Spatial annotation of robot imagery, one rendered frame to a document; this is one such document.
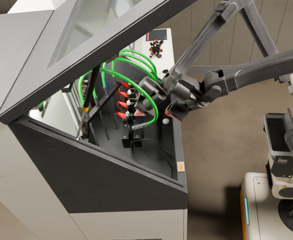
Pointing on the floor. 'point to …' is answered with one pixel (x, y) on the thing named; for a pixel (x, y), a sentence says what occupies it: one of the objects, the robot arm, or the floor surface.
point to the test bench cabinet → (133, 225)
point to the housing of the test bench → (24, 5)
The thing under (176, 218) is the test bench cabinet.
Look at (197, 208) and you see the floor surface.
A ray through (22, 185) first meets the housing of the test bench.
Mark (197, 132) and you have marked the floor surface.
